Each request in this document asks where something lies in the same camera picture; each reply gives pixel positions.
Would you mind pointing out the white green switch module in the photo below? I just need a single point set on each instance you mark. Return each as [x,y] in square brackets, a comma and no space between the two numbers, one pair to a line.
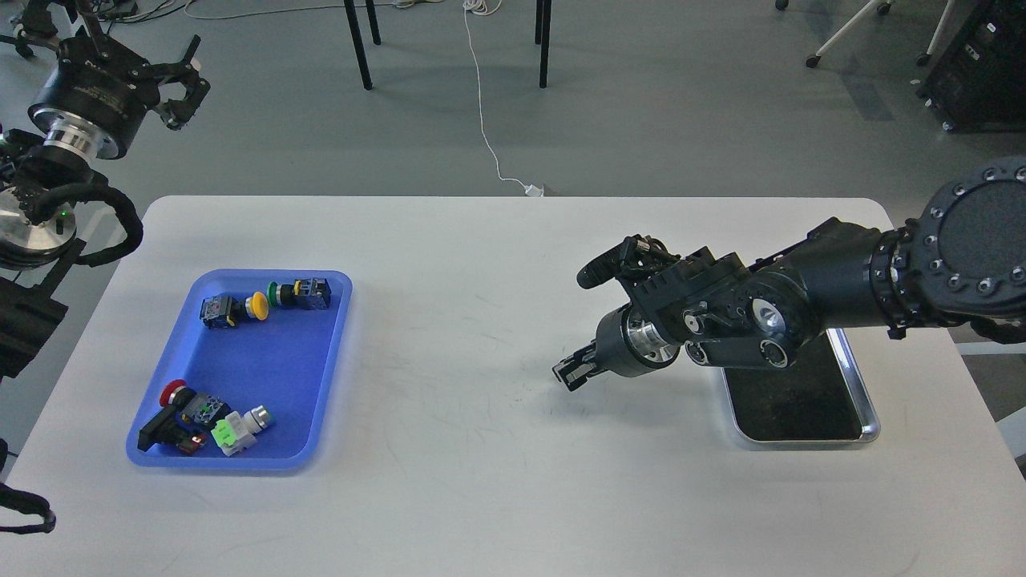
[238,431]

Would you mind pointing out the green push button switch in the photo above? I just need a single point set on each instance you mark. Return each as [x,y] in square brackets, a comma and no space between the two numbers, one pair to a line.
[312,293]

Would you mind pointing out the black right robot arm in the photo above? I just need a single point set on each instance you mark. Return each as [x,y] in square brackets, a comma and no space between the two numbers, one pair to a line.
[960,263]

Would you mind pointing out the black equipment cart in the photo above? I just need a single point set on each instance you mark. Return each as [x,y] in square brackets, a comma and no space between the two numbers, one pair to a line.
[978,83]

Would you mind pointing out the black table leg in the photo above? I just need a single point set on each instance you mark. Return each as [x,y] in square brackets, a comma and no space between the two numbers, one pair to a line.
[542,38]
[355,32]

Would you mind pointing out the blue plastic tray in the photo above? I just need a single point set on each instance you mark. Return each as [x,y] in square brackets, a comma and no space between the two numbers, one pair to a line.
[285,363]

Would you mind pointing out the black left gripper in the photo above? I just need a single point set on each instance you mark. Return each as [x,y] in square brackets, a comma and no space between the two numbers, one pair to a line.
[88,100]

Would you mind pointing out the black table leg left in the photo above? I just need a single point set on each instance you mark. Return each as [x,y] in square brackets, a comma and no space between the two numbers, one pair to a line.
[355,32]

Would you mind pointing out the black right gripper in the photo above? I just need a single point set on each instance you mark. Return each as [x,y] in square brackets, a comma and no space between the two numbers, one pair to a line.
[625,343]

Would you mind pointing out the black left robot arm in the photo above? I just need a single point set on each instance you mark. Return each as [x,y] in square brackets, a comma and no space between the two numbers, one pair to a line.
[41,186]

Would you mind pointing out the red push button switch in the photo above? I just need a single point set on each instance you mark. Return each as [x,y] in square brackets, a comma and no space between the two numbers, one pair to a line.
[185,419]

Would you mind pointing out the white chair base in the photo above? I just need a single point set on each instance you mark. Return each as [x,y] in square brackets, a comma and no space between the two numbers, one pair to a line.
[883,8]

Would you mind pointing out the metal tray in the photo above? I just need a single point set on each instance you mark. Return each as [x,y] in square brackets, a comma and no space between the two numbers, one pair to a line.
[820,403]

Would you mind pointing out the black table leg right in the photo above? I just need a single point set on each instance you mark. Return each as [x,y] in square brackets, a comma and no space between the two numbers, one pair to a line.
[542,38]

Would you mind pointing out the yellow push button switch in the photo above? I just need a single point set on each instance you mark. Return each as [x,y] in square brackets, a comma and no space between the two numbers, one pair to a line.
[224,311]

